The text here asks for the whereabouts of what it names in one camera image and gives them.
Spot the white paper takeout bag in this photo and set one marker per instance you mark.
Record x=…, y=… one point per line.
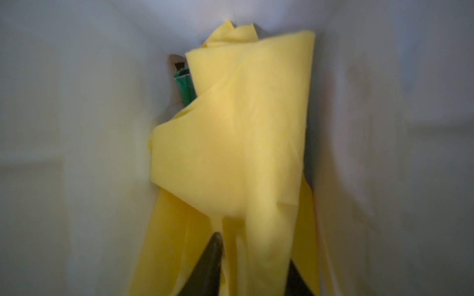
x=390, y=141

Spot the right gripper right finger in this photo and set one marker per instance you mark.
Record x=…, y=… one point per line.
x=295, y=285

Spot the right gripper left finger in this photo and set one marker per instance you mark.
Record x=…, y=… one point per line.
x=204, y=280

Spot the green stirrer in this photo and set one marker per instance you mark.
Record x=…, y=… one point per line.
x=185, y=85

